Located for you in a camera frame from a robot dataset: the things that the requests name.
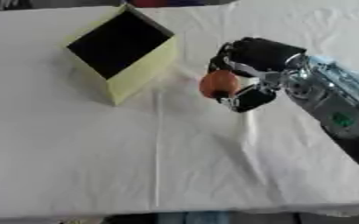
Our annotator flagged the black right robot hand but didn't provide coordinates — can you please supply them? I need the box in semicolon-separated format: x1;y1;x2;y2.
207;37;308;114

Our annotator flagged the orange toy fruit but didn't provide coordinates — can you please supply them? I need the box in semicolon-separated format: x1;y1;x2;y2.
198;69;243;99

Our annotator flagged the tan cardboard box black inside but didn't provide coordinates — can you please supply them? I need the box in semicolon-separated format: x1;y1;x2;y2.
64;3;180;107

